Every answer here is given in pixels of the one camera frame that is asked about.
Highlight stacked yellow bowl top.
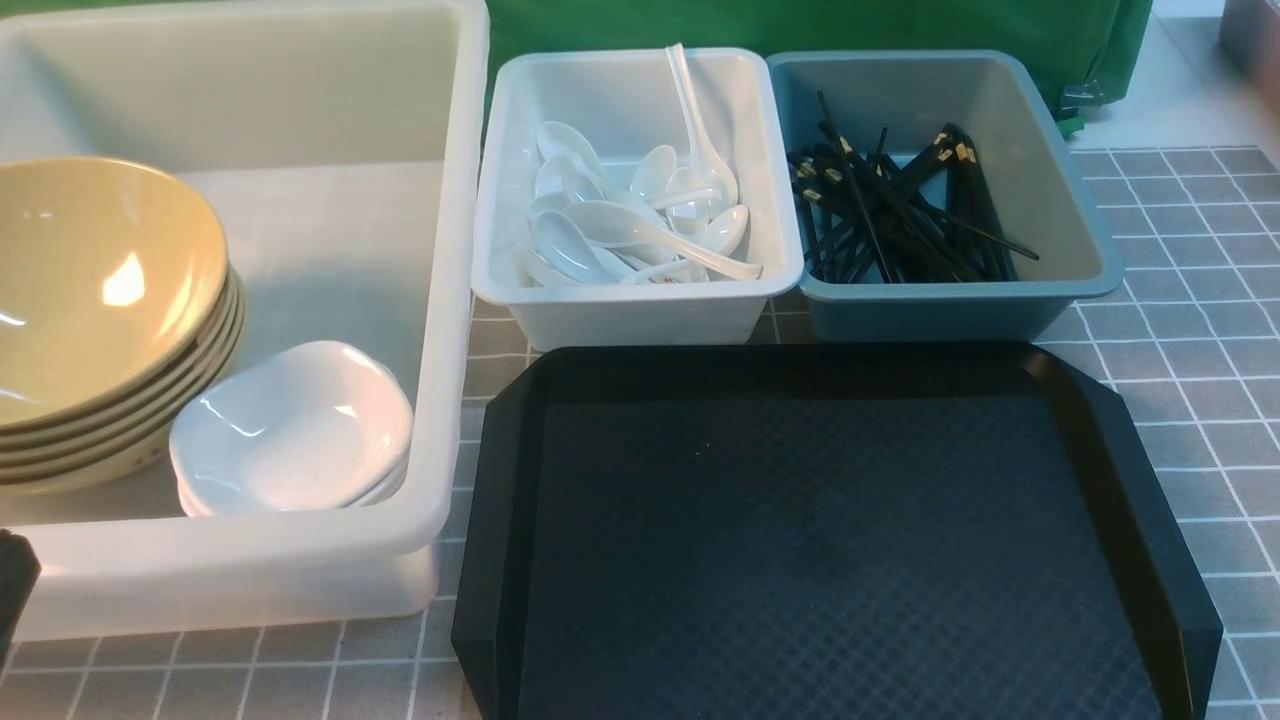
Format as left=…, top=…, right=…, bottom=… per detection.
left=1, top=268, right=242, bottom=451

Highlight green cloth backdrop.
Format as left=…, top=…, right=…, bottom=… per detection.
left=488, top=1, right=1151, bottom=137

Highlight black plastic serving tray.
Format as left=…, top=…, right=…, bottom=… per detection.
left=451, top=341, right=1224, bottom=719

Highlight stacked yellow bowl bottom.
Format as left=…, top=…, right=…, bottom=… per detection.
left=3, top=307, right=247, bottom=496

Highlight white square dish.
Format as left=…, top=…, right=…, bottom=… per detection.
left=169, top=340, right=413, bottom=469
left=173, top=457, right=407, bottom=518

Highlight yellow noodle bowl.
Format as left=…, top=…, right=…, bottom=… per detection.
left=1, top=156, right=229, bottom=430

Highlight small white spoon in bin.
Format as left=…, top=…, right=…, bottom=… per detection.
left=692, top=204, right=750, bottom=258

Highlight white plastic spoon bin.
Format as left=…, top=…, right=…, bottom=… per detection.
left=472, top=47, right=803, bottom=352

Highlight long white spoon upright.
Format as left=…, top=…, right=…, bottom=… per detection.
left=666, top=44, right=739, bottom=218

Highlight pile of black chopsticks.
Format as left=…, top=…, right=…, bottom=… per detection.
left=787, top=91, right=1041, bottom=284

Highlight stacked yellow bowl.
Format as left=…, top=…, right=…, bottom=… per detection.
left=3, top=290, right=247, bottom=492
left=3, top=307, right=247, bottom=496
left=3, top=277, right=244, bottom=468
left=1, top=268, right=242, bottom=451

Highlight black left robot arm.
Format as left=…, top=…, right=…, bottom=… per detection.
left=0, top=529, right=41, bottom=667

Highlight large translucent white tub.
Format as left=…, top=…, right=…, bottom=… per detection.
left=3, top=1, right=489, bottom=642

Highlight white ceramic spoon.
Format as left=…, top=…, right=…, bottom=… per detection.
left=564, top=201, right=763, bottom=281

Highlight blue-grey plastic chopstick bin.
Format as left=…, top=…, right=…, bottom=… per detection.
left=767, top=50, right=1125, bottom=342

